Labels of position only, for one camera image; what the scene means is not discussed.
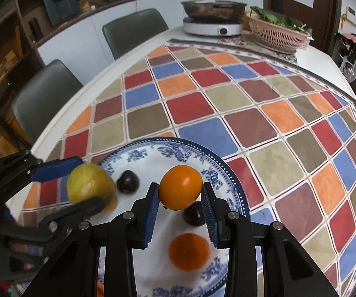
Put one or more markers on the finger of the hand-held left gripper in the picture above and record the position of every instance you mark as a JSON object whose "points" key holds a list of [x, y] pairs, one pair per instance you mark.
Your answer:
{"points": [[57, 168], [79, 208]]}

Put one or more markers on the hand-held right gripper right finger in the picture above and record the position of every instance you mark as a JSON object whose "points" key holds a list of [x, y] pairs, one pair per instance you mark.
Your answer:
{"points": [[210, 222]]}

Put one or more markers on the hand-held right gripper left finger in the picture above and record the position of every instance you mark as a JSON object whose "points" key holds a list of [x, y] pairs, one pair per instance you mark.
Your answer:
{"points": [[151, 219]]}

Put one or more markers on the dark plum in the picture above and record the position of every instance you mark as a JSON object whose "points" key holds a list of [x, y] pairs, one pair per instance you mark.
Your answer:
{"points": [[128, 182], [193, 215]]}

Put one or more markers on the green apple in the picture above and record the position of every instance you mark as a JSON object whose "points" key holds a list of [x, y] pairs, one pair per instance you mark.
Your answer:
{"points": [[88, 182]]}

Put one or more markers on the orange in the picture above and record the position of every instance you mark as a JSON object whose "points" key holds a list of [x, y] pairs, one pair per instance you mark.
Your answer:
{"points": [[100, 289], [112, 204], [188, 251], [181, 187]]}

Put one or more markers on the blue patterned white plate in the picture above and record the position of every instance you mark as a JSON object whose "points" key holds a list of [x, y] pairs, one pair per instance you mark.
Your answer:
{"points": [[153, 164]]}

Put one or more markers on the colourful checkered tablecloth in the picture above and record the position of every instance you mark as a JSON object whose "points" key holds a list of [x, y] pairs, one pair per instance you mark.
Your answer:
{"points": [[258, 123]]}

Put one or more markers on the black thermos bottle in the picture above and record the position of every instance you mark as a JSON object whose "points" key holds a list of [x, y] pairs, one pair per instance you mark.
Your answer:
{"points": [[35, 31]]}

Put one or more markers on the black water dispenser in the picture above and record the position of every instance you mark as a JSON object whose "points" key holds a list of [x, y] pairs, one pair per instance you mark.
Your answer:
{"points": [[60, 4]]}

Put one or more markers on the yellow squeeze bottle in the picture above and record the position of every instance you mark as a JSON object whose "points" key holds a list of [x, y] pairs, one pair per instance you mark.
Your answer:
{"points": [[86, 6]]}

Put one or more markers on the patterned placemat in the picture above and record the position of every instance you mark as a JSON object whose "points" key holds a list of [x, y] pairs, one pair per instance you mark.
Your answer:
{"points": [[232, 40]]}

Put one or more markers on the white induction cooker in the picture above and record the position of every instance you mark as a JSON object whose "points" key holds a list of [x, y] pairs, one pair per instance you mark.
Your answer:
{"points": [[202, 27]]}

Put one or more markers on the pink colander basket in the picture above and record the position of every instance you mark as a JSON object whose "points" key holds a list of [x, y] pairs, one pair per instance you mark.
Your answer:
{"points": [[277, 37]]}

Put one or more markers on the steel pot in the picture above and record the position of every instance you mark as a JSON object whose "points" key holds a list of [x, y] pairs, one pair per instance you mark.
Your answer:
{"points": [[212, 10]]}

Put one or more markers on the green leafy vegetables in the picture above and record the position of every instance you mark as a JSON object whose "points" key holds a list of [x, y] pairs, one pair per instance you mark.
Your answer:
{"points": [[270, 17]]}

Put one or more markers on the white high chair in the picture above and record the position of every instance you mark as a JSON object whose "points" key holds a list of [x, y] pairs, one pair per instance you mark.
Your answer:
{"points": [[349, 49]]}

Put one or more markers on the dark wooden door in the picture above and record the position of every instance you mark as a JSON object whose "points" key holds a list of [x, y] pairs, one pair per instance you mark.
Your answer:
{"points": [[323, 21]]}

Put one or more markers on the white intercom panel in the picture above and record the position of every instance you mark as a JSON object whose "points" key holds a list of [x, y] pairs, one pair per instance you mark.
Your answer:
{"points": [[351, 14]]}

